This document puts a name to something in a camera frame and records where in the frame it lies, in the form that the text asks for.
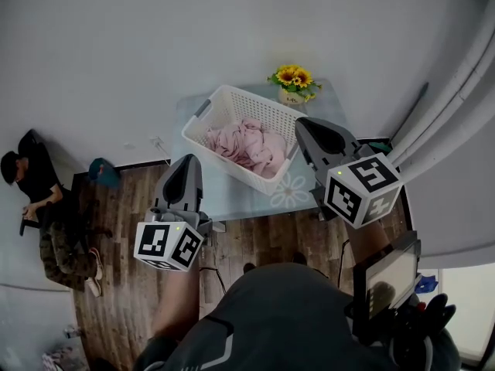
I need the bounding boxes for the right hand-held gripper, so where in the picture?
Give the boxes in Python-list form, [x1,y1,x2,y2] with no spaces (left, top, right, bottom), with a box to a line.
[294,116,405,230]

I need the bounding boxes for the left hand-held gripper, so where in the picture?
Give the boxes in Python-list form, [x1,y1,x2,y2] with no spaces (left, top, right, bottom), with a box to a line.
[133,153,214,273]

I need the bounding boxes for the white plastic laundry basket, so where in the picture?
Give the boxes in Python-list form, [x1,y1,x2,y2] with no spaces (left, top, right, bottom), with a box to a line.
[180,84,310,196]

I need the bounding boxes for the pink clothes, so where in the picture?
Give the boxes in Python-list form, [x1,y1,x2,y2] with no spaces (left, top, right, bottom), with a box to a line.
[205,117,288,180]

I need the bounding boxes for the person's right forearm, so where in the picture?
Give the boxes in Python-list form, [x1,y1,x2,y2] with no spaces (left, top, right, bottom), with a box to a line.
[346,220,391,266]

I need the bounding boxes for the person's left forearm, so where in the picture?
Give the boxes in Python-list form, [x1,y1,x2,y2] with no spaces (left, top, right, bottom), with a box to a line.
[150,260,200,342]

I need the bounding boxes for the light blue tablecloth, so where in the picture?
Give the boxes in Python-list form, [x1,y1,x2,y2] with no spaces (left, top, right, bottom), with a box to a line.
[169,77,349,223]

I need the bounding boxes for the teal waste bin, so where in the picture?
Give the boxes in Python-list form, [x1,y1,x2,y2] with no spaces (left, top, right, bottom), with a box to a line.
[87,157,121,189]

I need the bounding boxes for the black monitor screen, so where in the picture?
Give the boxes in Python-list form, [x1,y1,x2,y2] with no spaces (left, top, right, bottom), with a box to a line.
[352,230,422,343]

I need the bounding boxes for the white curtain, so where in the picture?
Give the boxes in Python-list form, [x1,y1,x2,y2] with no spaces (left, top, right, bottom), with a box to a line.
[388,25,495,179]

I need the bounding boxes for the blue cloth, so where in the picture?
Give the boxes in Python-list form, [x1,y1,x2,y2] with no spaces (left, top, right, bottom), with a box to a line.
[415,274,440,295]

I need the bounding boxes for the potted sunflowers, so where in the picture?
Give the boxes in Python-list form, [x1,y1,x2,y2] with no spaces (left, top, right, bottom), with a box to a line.
[266,64,323,106]

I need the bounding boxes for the person's grey shirt torso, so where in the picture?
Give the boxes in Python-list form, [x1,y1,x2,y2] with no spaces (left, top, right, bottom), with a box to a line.
[133,261,461,371]

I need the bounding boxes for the green broom with dark handle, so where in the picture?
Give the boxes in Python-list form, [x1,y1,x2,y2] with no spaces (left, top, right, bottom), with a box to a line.
[367,82,430,151]

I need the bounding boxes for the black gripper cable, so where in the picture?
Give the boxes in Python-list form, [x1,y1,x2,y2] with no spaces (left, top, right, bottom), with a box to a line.
[337,239,351,289]

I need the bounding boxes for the black monitor mount rig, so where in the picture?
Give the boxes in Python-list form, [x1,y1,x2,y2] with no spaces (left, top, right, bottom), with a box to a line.
[386,292,457,371]

